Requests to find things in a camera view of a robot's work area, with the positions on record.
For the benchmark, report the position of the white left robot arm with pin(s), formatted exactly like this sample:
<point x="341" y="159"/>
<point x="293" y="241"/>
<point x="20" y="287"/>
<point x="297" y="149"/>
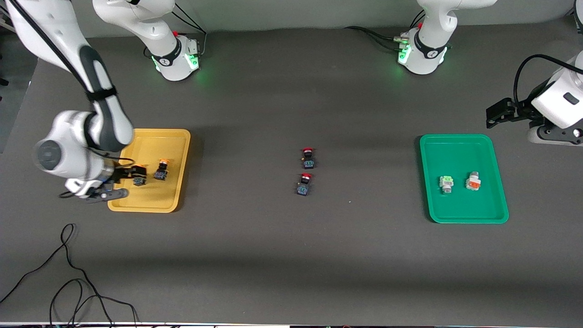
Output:
<point x="428" y="50"/>

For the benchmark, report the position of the grey base connector box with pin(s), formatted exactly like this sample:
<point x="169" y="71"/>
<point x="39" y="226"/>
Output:
<point x="401" y="42"/>
<point x="195" y="45"/>

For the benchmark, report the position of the yellow pushbutton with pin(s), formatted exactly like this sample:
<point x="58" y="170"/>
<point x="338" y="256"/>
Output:
<point x="138" y="181"/>
<point x="160" y="172"/>

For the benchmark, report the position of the yellow plastic tray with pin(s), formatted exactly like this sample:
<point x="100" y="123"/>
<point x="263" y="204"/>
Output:
<point x="155" y="200"/>

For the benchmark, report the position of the red mushroom pushbutton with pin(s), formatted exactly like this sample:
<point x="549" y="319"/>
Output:
<point x="309" y="161"/>
<point x="304" y="187"/>

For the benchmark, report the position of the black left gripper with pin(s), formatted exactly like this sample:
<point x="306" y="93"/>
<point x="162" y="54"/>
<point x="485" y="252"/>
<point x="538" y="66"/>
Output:
<point x="519" y="112"/>

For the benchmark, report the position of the green plastic tray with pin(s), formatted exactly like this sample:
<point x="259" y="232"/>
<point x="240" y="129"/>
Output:
<point x="462" y="150"/>

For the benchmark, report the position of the white pushbutton with orange block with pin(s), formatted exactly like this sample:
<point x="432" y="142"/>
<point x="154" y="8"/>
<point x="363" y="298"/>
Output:
<point x="473" y="183"/>

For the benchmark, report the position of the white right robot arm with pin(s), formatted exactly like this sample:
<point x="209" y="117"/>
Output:
<point x="68" y="155"/>

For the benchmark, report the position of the white switch green tab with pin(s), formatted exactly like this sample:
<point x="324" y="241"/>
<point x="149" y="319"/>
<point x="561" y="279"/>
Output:
<point x="447" y="184"/>

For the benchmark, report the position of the dark grey table mat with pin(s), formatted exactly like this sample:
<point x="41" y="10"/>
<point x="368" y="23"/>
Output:
<point x="291" y="255"/>

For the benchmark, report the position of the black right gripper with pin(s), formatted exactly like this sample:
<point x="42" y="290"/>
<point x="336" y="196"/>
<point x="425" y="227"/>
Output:
<point x="120" y="174"/>

